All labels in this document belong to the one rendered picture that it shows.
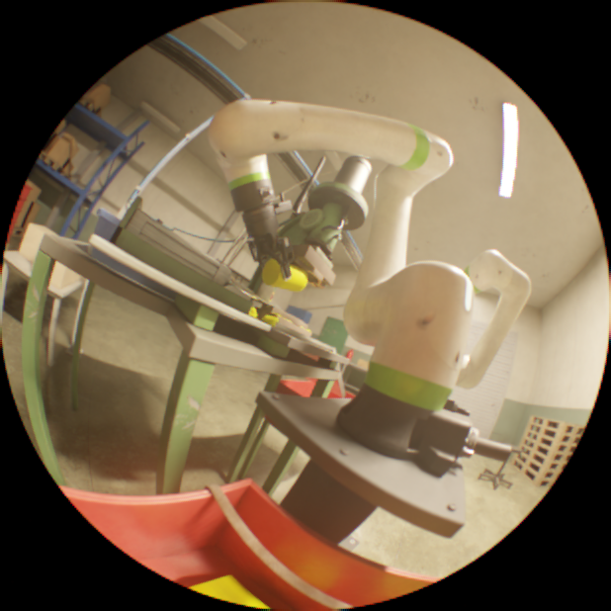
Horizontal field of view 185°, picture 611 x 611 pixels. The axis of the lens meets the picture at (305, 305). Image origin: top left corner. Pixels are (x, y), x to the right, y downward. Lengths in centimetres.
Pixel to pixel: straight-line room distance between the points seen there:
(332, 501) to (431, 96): 340
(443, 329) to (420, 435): 12
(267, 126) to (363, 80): 303
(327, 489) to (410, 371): 19
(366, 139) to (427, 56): 289
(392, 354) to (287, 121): 34
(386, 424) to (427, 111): 330
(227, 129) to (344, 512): 51
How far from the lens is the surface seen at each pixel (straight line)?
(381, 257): 41
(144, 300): 40
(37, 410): 61
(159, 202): 577
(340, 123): 34
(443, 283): 25
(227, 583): 32
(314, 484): 30
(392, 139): 40
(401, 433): 22
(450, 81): 324
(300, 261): 51
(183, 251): 35
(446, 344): 23
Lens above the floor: 100
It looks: 9 degrees up
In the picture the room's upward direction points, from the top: 24 degrees clockwise
